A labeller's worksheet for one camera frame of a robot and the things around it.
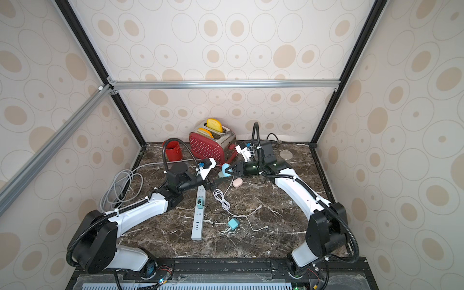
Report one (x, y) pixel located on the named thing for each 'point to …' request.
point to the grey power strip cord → (125, 185)
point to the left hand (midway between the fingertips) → (224, 169)
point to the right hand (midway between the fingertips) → (233, 169)
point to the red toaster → (220, 148)
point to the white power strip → (198, 214)
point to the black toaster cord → (279, 141)
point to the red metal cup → (173, 150)
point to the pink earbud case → (237, 182)
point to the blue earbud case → (224, 166)
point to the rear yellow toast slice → (214, 124)
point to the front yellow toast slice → (205, 132)
